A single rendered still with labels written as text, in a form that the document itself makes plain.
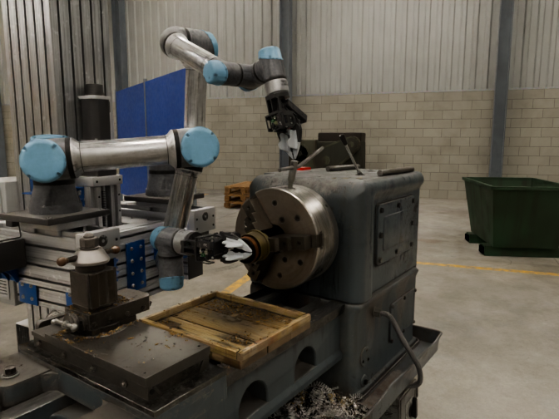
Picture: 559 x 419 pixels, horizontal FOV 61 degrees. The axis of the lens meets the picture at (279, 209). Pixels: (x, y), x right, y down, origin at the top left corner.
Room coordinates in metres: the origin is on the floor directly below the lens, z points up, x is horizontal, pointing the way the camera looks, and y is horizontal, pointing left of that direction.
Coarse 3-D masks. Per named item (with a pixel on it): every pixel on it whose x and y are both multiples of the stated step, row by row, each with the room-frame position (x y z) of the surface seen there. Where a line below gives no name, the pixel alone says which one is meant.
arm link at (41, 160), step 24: (48, 144) 1.25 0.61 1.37; (72, 144) 1.30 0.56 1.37; (96, 144) 1.33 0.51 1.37; (120, 144) 1.34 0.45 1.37; (144, 144) 1.36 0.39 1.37; (168, 144) 1.38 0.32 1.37; (192, 144) 1.37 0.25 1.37; (216, 144) 1.40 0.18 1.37; (24, 168) 1.24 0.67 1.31; (48, 168) 1.25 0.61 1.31; (72, 168) 1.29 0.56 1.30; (96, 168) 1.33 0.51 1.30; (120, 168) 1.36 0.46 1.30
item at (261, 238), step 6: (246, 234) 1.31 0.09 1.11; (252, 234) 1.30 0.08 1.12; (258, 234) 1.31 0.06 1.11; (264, 234) 1.32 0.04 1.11; (246, 240) 1.28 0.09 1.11; (252, 240) 1.28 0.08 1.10; (258, 240) 1.29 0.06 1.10; (264, 240) 1.31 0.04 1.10; (252, 246) 1.27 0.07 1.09; (258, 246) 1.29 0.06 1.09; (264, 246) 1.30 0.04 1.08; (252, 252) 1.27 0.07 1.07; (258, 252) 1.28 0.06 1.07; (264, 252) 1.30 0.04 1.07; (252, 258) 1.27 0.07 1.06; (258, 258) 1.30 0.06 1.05; (264, 258) 1.32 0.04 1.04
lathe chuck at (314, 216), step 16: (256, 192) 1.45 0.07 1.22; (272, 192) 1.41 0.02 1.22; (288, 192) 1.38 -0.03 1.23; (304, 192) 1.43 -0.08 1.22; (240, 208) 1.49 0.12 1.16; (272, 208) 1.41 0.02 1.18; (288, 208) 1.38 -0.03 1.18; (304, 208) 1.35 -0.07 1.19; (320, 208) 1.40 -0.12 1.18; (240, 224) 1.49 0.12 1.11; (288, 224) 1.38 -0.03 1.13; (304, 224) 1.35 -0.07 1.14; (320, 224) 1.35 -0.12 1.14; (288, 256) 1.38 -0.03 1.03; (304, 256) 1.35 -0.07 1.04; (320, 256) 1.34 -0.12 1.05; (272, 272) 1.41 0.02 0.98; (288, 272) 1.38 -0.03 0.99; (304, 272) 1.35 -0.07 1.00; (320, 272) 1.40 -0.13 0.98; (288, 288) 1.38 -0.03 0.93
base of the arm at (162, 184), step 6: (150, 174) 1.85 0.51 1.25; (156, 174) 1.83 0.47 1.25; (162, 174) 1.82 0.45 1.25; (168, 174) 1.83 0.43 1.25; (174, 174) 1.85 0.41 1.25; (150, 180) 1.84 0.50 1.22; (156, 180) 1.82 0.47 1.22; (162, 180) 1.82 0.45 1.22; (168, 180) 1.83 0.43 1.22; (150, 186) 1.83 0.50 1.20; (156, 186) 1.81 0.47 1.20; (162, 186) 1.82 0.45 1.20; (168, 186) 1.82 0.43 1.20; (150, 192) 1.82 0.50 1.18; (156, 192) 1.81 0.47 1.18; (162, 192) 1.81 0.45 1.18; (168, 192) 1.81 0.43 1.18
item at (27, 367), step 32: (32, 352) 0.97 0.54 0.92; (0, 384) 0.87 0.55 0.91; (32, 384) 0.90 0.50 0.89; (64, 384) 0.90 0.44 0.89; (96, 384) 0.84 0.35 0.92; (192, 384) 0.83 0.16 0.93; (224, 384) 0.88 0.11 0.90; (96, 416) 0.77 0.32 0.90; (128, 416) 0.77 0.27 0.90; (160, 416) 0.75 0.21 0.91; (192, 416) 0.81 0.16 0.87
